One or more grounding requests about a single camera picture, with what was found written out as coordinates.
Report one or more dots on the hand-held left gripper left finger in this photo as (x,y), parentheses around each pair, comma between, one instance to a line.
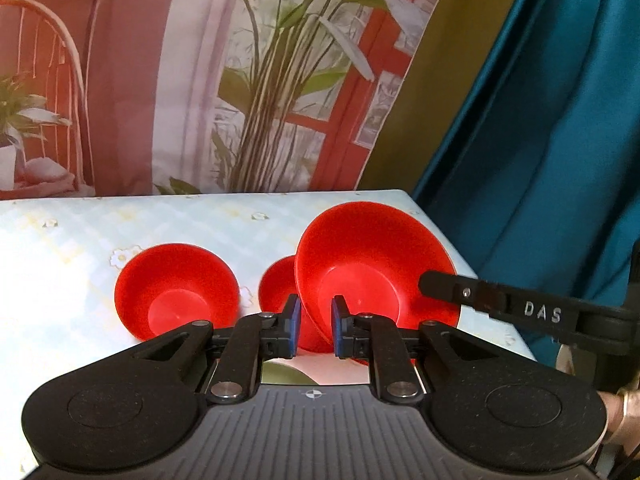
(295,325)

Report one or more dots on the floral checked tablecloth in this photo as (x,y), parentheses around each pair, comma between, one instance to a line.
(75,260)

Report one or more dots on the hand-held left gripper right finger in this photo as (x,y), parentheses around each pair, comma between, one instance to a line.
(337,330)

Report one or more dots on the green square plate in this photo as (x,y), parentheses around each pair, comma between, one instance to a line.
(277,374)

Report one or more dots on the person's right hand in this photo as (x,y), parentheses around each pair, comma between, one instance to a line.
(622,410)

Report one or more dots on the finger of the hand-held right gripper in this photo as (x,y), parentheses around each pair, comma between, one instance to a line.
(500,300)

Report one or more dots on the red plastic bowl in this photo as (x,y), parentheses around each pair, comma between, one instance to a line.
(277,285)
(375,250)
(175,292)

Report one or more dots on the teal curtain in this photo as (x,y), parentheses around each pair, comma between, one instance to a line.
(525,135)

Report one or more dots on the printed room scene backdrop cloth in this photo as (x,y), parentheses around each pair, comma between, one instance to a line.
(150,85)

